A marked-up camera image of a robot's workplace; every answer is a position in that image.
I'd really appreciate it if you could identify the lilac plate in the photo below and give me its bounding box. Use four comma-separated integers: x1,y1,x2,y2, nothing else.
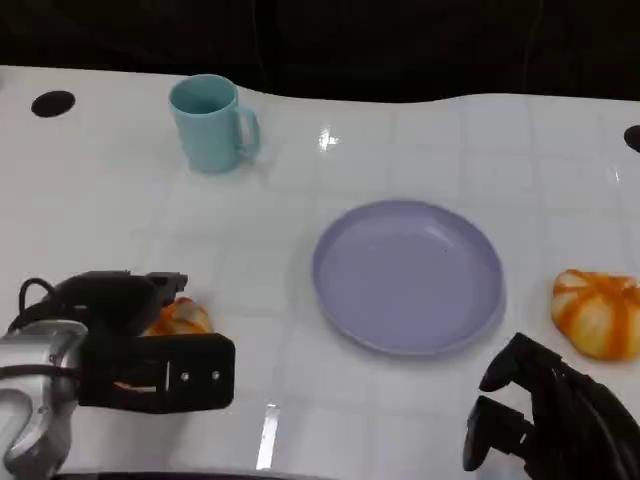
312,199,506,357

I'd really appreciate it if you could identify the pale green mug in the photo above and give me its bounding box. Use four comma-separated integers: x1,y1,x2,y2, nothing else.
167,73,261,175

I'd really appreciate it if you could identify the orange and white bread roll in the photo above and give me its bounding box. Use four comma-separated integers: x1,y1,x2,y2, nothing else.
551,268,640,361
144,297,214,336

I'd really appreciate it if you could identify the black looping arm cable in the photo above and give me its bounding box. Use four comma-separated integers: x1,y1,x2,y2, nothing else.
7,277,59,335

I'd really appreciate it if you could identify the black cable across forearm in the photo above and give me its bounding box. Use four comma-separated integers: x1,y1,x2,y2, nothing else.
0,364,84,382

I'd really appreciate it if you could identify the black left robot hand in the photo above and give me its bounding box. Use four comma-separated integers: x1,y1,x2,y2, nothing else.
52,271,189,336

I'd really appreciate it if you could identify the black cable on right hand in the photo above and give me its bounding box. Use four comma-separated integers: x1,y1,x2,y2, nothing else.
547,357,631,480

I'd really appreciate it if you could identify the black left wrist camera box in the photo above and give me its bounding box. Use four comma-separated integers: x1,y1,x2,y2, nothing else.
78,333,237,414

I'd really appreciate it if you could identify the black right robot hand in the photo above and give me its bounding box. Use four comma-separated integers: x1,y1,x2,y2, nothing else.
462,332,640,480

